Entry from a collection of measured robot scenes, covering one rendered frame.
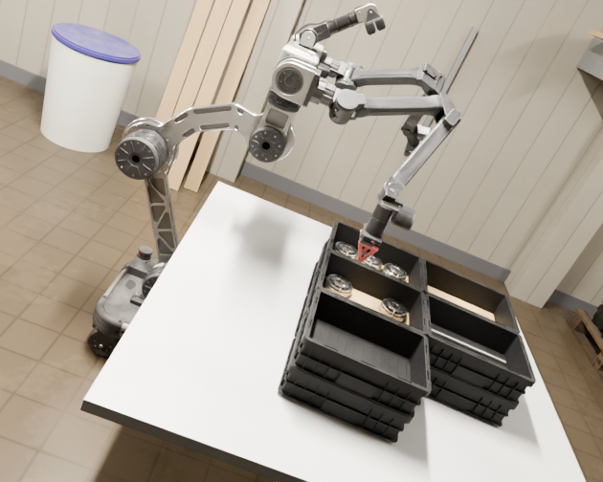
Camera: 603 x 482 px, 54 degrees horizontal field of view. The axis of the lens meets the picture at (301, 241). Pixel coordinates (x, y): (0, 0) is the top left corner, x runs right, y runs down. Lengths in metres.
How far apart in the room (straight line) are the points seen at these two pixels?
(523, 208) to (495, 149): 0.57
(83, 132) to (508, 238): 3.45
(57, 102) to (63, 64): 0.27
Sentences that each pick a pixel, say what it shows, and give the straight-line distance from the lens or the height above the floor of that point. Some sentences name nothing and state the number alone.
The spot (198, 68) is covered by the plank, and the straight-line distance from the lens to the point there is 4.38.
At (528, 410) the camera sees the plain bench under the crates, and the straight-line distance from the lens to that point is 2.50.
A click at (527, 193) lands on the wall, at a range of 5.18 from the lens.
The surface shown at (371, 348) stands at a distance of 2.01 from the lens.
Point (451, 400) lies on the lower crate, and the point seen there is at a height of 0.73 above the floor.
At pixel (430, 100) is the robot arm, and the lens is 2.17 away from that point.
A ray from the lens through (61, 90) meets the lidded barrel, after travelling 4.39.
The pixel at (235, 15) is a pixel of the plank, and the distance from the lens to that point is 4.33.
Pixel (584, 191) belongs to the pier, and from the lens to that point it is 5.04.
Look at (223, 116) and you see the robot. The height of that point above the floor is 1.14.
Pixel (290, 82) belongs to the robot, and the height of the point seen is 1.45.
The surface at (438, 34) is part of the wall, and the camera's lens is 4.73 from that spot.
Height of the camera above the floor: 1.88
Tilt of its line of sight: 26 degrees down
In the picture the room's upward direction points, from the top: 25 degrees clockwise
